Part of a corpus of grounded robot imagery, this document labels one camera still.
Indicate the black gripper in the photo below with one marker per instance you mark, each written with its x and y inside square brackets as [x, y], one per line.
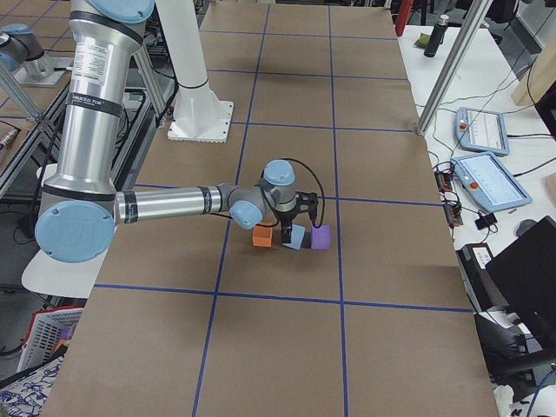
[286, 215]

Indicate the light blue foam block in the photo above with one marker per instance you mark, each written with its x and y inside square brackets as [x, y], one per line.
[297, 238]

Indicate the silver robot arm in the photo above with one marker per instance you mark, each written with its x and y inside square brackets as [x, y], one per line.
[80, 206]

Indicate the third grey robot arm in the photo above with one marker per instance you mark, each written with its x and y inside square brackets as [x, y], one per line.
[24, 57]

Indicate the orange foam block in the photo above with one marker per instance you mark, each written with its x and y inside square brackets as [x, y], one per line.
[262, 235]

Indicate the purple foam block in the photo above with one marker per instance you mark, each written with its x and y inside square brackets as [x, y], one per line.
[320, 238]

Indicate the black power adapter box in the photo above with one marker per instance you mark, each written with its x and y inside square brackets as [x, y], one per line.
[473, 259]

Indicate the near teach pendant tablet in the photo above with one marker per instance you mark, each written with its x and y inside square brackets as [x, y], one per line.
[489, 183]

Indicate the teach pendant tablet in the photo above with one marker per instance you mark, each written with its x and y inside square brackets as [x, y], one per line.
[489, 183]
[481, 130]

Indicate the far teach pendant tablet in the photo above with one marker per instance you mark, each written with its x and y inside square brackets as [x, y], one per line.
[481, 130]

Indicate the green cloth pouch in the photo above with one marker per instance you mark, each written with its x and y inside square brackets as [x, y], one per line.
[422, 41]

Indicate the black water bottle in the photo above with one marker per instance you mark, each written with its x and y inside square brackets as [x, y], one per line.
[437, 36]

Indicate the black laptop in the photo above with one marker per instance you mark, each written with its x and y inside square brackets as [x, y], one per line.
[524, 273]

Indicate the white plastic basket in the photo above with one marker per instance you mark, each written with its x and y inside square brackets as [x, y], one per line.
[44, 332]

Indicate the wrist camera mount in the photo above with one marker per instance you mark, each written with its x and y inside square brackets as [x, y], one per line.
[307, 203]

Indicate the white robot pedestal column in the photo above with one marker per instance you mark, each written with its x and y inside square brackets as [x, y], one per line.
[198, 114]

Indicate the aluminium frame post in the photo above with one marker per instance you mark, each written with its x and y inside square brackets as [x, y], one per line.
[470, 26]

